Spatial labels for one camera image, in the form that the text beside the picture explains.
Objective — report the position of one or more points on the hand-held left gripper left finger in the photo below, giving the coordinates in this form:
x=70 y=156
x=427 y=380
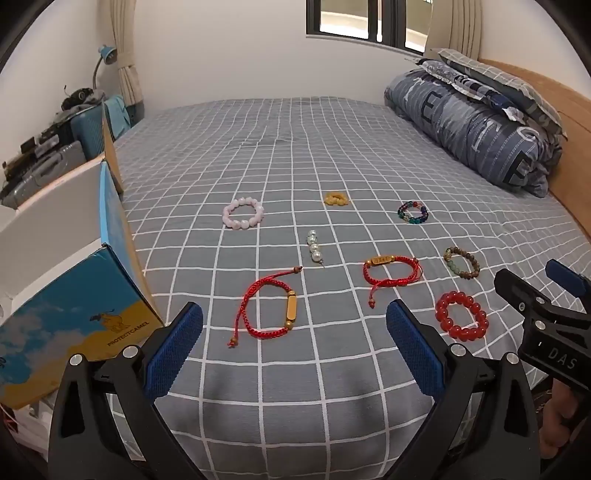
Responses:
x=175 y=346

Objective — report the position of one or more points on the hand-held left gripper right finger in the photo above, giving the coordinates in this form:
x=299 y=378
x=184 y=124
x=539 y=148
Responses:
x=413 y=350

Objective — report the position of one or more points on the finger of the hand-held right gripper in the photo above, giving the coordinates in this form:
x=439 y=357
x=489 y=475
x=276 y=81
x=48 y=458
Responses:
x=565 y=276
x=517 y=290

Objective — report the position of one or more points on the printed cardboard box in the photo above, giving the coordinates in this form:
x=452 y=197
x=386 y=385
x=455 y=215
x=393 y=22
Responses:
x=69 y=323

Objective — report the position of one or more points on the person's right hand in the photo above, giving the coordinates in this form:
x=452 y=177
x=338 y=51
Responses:
x=554 y=420

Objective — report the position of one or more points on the wooden headboard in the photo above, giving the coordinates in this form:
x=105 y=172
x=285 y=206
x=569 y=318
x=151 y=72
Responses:
x=572 y=184

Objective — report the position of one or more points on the folded blue-grey quilt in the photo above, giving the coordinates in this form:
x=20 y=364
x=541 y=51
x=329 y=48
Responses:
x=461 y=124

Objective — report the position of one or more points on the grey checked pillow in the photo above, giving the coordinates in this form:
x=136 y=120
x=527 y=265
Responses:
x=508 y=78

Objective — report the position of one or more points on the grey checked bed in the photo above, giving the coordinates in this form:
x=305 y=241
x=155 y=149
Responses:
x=277 y=161

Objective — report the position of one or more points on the grey hard case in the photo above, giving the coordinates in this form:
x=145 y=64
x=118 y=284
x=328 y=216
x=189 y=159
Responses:
x=41 y=177

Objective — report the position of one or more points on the blue suitcase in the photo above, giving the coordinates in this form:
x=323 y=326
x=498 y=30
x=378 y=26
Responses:
x=87 y=131

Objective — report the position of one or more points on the dark patterned pillow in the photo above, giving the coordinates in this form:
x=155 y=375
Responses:
x=443 y=69

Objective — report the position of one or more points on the blue cloth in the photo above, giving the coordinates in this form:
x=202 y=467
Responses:
x=117 y=115

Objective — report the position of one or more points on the pile of black items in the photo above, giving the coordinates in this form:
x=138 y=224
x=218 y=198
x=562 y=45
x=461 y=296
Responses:
x=37 y=145

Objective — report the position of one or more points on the pile of dark clothes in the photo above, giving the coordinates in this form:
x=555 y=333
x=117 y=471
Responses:
x=83 y=98

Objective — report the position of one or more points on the beige curtain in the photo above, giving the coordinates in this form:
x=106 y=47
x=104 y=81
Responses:
x=127 y=55
x=455 y=27

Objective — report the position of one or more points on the blue desk lamp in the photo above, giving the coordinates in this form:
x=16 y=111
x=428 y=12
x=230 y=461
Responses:
x=108 y=53

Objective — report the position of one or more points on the dark framed window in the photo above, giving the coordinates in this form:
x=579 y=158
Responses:
x=351 y=23

